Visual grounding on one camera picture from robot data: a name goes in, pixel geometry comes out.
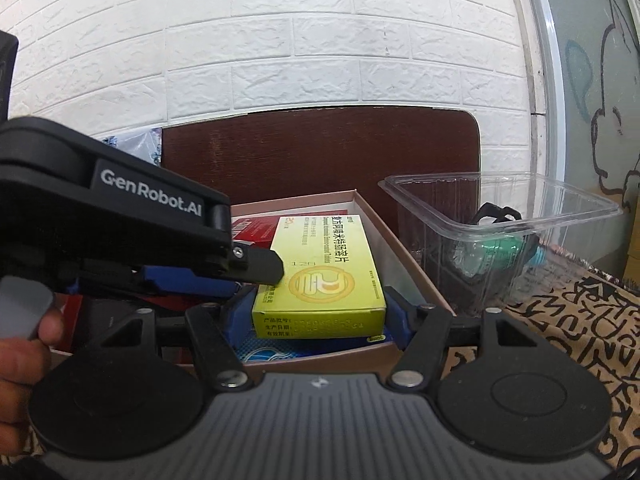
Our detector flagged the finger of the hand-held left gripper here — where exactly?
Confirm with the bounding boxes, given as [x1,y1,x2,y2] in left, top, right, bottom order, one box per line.
[220,242,287,286]
[65,262,240,306]

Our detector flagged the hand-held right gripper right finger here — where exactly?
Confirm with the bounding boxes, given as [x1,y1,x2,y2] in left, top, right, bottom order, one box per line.
[384,287,539,391]

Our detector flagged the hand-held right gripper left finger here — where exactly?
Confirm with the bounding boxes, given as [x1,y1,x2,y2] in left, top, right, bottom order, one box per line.
[97,290,261,392]

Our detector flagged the yellow-green medicine box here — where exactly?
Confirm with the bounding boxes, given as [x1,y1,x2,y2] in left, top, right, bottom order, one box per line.
[251,215,388,339]

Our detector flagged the person's left hand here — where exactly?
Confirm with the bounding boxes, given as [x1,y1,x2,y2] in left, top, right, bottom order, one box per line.
[0,305,67,458]

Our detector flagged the red box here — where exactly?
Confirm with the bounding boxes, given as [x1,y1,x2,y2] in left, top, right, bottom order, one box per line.
[231,208,351,252]

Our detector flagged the blue printed packet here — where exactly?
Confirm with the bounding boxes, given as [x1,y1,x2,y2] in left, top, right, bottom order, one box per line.
[235,332,396,364]

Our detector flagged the blue floral cloth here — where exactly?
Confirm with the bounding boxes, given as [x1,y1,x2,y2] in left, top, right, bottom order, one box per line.
[97,127,164,166]

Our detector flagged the green plastic object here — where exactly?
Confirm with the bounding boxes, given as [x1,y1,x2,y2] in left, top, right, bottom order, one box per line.
[450,236,540,282]

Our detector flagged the dark brown wooden board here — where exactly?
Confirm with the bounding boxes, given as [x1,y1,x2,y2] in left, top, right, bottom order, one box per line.
[161,105,482,211]

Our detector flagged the clear plastic container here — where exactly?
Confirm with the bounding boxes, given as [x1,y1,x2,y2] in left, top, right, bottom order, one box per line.
[377,172,624,319]

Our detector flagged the black flat object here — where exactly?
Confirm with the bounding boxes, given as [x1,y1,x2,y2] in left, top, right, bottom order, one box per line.
[0,30,20,122]

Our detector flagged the tan black patterned cloth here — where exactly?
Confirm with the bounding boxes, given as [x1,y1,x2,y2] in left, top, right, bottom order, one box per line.
[444,260,640,480]

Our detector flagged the small brown cardboard box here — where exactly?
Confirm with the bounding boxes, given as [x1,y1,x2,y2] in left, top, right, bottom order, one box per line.
[620,220,640,286]

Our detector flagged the black strap object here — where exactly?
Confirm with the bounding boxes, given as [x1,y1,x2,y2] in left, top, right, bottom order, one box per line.
[469,202,524,227]

